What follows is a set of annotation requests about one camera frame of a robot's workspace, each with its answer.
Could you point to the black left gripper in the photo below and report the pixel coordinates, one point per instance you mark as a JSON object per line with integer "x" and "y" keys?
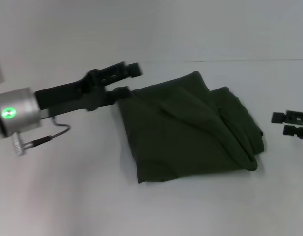
{"x": 67, "y": 93}

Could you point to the dark green FREE t-shirt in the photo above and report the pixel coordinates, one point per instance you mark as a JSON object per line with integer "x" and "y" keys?
{"x": 185, "y": 132}

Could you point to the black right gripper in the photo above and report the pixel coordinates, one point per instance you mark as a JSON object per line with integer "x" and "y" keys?
{"x": 299, "y": 120}

